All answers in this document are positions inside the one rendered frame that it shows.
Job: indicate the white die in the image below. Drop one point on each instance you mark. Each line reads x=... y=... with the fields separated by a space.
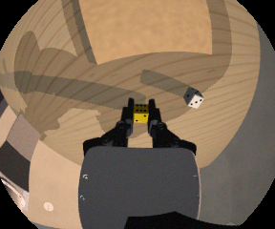
x=193 y=98

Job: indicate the yellow die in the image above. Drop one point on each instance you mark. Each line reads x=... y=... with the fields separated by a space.
x=141 y=113

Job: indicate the tan textured mat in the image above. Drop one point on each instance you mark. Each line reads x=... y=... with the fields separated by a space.
x=121 y=28

